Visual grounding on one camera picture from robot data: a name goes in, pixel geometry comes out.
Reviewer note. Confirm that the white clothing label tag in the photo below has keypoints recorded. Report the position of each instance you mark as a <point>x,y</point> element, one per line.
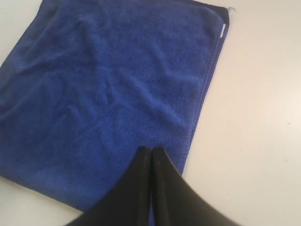
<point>222,30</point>

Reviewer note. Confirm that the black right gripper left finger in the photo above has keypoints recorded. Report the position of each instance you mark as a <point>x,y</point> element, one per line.
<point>128,202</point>

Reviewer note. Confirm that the blue towel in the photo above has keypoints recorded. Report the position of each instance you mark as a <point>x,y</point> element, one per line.
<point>90,81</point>

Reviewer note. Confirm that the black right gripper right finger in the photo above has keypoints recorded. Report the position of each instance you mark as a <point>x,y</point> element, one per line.
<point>174,201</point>

